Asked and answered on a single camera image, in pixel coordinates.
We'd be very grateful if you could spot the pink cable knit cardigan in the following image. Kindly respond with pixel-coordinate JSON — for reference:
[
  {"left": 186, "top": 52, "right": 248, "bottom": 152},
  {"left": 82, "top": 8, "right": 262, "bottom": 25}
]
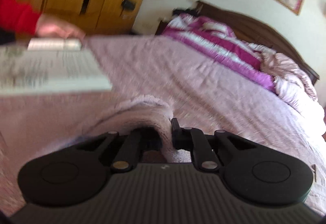
[{"left": 45, "top": 95, "right": 191, "bottom": 163}]

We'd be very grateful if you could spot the red sleeved forearm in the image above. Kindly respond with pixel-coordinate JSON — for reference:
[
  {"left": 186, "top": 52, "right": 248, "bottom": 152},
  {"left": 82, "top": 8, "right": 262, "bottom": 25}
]
[{"left": 1, "top": 0, "right": 41, "bottom": 45}]

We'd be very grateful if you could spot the person's hand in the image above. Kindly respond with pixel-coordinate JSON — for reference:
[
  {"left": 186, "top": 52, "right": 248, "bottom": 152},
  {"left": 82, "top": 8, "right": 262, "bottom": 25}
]
[{"left": 35, "top": 14, "right": 86, "bottom": 39}]

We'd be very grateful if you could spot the pink floral bedspread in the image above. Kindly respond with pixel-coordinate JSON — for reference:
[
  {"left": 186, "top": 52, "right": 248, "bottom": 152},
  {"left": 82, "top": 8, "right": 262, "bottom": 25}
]
[{"left": 1, "top": 36, "right": 325, "bottom": 215}]

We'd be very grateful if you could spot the magenta white striped duvet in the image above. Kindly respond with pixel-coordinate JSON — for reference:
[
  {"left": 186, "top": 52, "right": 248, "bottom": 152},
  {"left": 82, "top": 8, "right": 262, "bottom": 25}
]
[{"left": 163, "top": 13, "right": 276, "bottom": 92}]

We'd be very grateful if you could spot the pink checked pillow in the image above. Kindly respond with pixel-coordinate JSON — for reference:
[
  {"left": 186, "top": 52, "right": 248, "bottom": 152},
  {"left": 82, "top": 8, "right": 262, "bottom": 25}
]
[{"left": 260, "top": 45, "right": 318, "bottom": 105}]

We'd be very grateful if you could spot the dark wooden headboard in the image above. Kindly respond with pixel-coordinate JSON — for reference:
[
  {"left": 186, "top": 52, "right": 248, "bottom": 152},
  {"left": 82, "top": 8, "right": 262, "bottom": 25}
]
[{"left": 196, "top": 0, "right": 320, "bottom": 84}]

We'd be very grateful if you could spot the small black hanging bag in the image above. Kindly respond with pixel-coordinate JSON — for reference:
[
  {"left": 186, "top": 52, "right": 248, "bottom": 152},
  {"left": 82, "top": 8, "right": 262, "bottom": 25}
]
[{"left": 121, "top": 0, "right": 136, "bottom": 11}]

